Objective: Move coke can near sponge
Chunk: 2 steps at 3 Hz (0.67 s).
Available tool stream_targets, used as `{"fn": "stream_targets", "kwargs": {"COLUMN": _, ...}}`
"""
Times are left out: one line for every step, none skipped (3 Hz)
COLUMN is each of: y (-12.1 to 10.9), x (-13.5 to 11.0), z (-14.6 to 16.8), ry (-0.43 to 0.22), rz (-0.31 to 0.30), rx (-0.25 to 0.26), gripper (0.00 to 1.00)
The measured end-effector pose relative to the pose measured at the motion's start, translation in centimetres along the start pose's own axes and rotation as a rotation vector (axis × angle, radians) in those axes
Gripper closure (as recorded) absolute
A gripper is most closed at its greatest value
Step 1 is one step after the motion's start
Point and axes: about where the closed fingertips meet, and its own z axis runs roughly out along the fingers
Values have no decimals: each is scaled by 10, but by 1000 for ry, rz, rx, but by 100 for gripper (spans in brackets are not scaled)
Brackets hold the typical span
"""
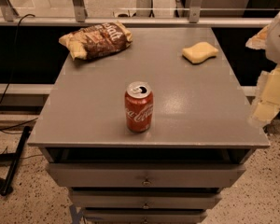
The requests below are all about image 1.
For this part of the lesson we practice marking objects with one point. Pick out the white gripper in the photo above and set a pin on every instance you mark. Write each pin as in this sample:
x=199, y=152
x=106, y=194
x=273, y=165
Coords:
x=278, y=39

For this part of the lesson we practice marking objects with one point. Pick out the red coke can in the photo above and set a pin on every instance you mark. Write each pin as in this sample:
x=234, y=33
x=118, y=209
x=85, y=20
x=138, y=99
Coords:
x=139, y=102

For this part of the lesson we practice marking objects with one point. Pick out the yellow sponge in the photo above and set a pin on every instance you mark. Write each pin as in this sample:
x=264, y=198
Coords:
x=199, y=52

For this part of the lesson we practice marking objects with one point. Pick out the grey drawer cabinet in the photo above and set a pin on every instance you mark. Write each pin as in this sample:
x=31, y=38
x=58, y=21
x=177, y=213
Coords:
x=144, y=136

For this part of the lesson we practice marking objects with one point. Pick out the brown salt chip bag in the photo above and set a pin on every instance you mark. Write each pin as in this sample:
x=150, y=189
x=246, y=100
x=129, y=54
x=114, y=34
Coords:
x=97, y=41

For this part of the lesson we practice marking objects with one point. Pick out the grey middle drawer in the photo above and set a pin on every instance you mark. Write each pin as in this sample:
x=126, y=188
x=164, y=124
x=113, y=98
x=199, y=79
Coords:
x=144, y=199

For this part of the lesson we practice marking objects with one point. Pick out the grey drawer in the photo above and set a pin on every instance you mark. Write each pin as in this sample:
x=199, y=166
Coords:
x=144, y=175
x=144, y=199
x=143, y=216

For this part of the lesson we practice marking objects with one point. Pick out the grey bottom drawer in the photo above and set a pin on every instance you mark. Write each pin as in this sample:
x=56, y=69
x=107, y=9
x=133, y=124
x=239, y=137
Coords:
x=143, y=216

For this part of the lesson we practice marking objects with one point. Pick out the grey top drawer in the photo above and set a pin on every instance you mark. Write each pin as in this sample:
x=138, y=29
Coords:
x=144, y=175

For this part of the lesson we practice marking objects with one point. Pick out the black stand on floor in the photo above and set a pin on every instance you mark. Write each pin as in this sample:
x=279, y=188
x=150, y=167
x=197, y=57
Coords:
x=12, y=160

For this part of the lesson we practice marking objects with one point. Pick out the metal railing frame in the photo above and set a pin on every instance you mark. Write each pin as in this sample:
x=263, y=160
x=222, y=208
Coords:
x=219, y=13

